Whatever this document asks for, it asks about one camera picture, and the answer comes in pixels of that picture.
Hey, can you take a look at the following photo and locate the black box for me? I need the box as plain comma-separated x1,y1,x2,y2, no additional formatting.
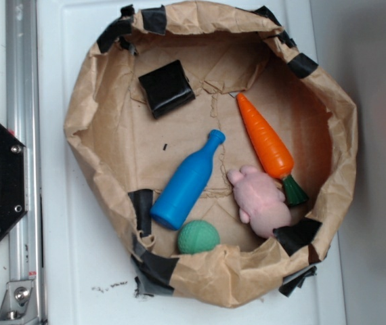
138,60,196,119

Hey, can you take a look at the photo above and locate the blue plastic bottle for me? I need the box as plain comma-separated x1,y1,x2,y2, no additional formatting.
150,129,226,230

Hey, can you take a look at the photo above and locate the brown paper bag with tape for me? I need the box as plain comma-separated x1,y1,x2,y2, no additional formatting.
64,1,358,307

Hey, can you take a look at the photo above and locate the green dimpled ball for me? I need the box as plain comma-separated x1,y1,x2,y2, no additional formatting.
177,220,220,255

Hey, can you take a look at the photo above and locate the pink plush pig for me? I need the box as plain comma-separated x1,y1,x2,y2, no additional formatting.
227,165,292,238

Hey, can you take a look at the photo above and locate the orange toy carrot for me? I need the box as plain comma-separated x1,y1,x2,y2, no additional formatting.
235,93,308,207

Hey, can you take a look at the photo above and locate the aluminium extrusion rail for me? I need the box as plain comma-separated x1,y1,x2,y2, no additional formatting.
5,1,48,324

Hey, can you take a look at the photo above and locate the metal corner bracket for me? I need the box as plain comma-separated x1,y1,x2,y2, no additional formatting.
0,280,41,325

